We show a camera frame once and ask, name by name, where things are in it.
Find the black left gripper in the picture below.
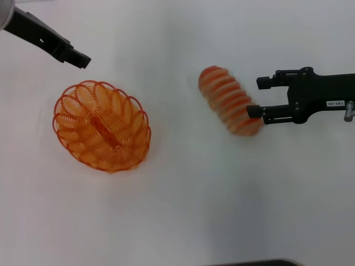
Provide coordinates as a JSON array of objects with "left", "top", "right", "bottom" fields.
[{"left": 2, "top": 7, "right": 92, "bottom": 70}]

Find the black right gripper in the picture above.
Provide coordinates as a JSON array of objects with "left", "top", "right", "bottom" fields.
[{"left": 246, "top": 66, "right": 355, "bottom": 126}]

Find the striped orange bread loaf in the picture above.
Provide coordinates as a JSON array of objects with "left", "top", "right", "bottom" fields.
[{"left": 197, "top": 65, "right": 264, "bottom": 137}]

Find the orange wire basket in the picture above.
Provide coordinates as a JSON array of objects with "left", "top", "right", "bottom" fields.
[{"left": 52, "top": 80, "right": 152, "bottom": 174}]

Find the small silver gripper plug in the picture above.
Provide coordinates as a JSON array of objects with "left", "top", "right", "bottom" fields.
[{"left": 343, "top": 100, "right": 355, "bottom": 123}]

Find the black robot torso part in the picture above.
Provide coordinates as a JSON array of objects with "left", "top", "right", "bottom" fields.
[{"left": 212, "top": 258, "right": 301, "bottom": 266}]

